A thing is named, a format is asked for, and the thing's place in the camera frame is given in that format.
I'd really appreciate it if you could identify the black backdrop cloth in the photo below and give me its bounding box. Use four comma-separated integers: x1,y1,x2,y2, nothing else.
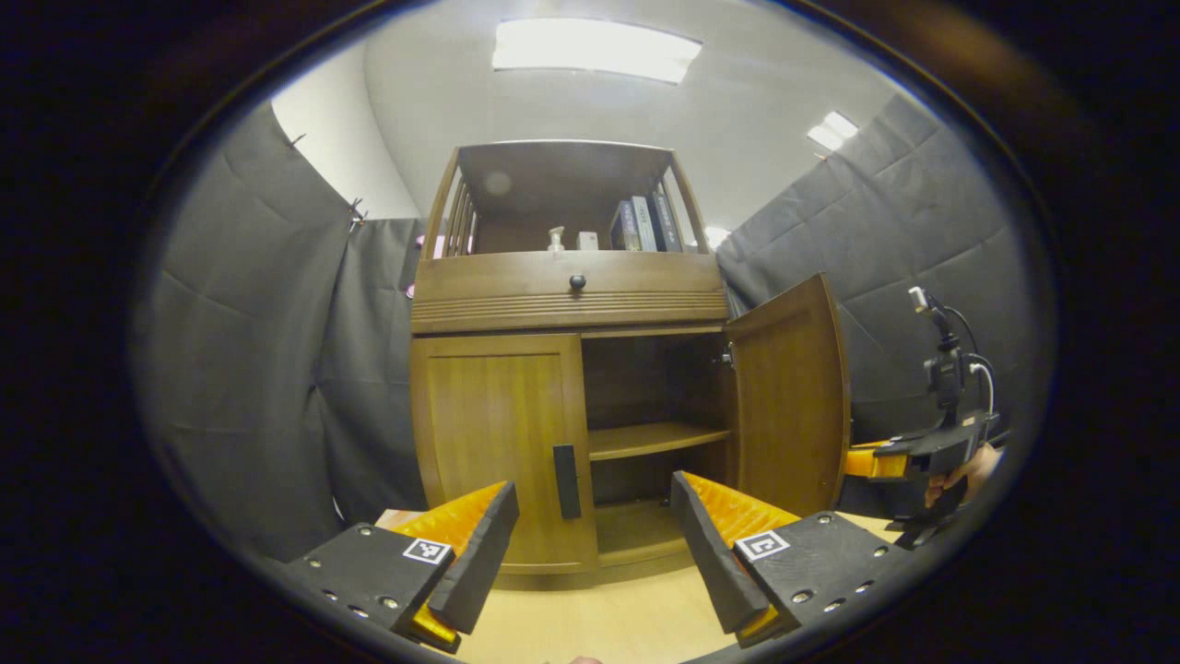
147,92,1043,563

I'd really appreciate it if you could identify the small ceiling light panel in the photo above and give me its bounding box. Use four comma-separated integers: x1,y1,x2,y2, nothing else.
808,111,860,152

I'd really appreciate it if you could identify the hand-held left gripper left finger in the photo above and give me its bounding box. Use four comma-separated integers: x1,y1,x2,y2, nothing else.
281,480,520,656

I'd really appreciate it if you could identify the dark blue book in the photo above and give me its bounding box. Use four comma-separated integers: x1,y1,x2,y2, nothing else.
610,201,642,252
649,189,685,253

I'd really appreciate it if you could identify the wooden cabinet drawer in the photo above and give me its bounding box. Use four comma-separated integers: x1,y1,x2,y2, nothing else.
410,251,729,335

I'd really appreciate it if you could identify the wooden double-door shoe cabinet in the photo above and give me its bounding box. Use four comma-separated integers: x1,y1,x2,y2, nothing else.
408,140,851,591

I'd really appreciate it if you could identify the wooden shoe cabinet door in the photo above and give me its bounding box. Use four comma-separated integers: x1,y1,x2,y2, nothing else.
410,334,598,575
724,273,851,517

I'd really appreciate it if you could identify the wooden inner cabinet shelf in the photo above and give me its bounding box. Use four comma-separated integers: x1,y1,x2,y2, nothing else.
588,421,732,462

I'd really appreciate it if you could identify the large ceiling light panel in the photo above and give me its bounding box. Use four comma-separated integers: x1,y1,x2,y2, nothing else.
491,18,703,85

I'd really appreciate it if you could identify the black door handle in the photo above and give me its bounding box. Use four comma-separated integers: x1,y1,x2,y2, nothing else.
553,445,583,520

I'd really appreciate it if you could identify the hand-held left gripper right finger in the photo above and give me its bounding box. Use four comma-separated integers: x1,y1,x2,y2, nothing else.
670,471,914,648

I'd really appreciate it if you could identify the grey book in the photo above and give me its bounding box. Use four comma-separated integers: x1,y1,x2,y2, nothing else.
631,195,659,253

